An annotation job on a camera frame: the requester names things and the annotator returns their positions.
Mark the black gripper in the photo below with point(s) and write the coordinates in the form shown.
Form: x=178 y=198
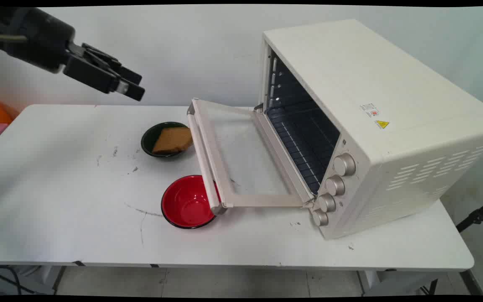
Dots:
x=36 y=35

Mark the dark green bowl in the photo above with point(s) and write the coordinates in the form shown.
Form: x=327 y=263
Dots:
x=151 y=140

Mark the brown bread slice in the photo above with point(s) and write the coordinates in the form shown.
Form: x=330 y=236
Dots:
x=172 y=140

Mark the red bowl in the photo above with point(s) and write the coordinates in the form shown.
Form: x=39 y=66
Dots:
x=185 y=203

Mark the glass oven door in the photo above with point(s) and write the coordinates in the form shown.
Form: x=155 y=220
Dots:
x=241 y=155

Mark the silver oven knob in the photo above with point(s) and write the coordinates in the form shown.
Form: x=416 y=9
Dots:
x=344 y=164
x=320 y=218
x=335 y=185
x=326 y=202

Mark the white label sticker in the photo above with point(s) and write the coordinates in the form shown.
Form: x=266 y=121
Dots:
x=369 y=110

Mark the white toaster oven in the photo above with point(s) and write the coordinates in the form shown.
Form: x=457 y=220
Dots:
x=375 y=126

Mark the yellow warning sticker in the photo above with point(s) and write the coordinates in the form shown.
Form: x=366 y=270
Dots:
x=382 y=124

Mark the black tripod stand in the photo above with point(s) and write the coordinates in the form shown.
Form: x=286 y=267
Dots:
x=476 y=216

